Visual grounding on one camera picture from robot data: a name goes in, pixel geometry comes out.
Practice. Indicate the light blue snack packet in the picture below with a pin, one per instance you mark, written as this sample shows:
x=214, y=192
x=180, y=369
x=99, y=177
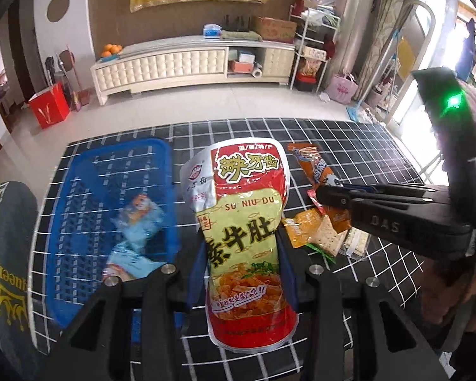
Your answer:
x=137, y=222

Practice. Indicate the cardboard box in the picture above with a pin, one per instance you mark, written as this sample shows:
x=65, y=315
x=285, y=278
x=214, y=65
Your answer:
x=274, y=29

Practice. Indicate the clear cracker packet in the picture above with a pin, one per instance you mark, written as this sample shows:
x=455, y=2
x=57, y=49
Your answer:
x=352, y=242

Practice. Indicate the blue tissue box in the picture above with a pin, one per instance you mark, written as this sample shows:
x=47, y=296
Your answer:
x=212, y=31

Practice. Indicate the grey queen pillow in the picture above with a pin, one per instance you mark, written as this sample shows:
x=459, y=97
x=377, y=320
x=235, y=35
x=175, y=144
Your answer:
x=18, y=212

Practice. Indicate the white tv cabinet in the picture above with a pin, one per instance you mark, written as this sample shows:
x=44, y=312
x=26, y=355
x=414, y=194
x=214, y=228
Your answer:
x=191, y=60

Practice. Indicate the small orange snack packet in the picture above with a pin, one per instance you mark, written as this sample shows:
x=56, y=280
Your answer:
x=302, y=227

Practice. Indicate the red yellow snack bag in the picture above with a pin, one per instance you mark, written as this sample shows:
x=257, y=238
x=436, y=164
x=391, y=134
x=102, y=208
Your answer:
x=238, y=189

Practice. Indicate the red gift bag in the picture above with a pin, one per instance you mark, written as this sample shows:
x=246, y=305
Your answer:
x=49, y=106

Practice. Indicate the blue plastic basket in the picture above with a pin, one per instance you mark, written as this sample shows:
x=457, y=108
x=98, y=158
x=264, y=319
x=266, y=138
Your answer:
x=98, y=183

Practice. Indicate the pile of oranges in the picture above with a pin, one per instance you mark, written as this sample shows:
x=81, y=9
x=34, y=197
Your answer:
x=110, y=50

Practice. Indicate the pink gift bag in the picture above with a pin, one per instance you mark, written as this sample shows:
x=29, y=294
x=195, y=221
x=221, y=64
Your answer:
x=342, y=88

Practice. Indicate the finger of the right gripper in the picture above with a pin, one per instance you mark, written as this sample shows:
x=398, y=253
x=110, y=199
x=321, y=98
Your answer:
x=341, y=197
x=390, y=188

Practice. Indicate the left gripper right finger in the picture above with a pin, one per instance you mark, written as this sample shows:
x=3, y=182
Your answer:
x=386, y=344

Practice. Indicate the white metal shelf rack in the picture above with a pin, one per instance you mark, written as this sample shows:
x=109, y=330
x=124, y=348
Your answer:
x=317, y=27

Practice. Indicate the person right hand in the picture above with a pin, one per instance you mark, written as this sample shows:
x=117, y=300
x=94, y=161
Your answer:
x=437, y=298

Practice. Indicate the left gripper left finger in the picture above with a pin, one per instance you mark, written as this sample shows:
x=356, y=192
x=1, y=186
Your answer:
x=97, y=343

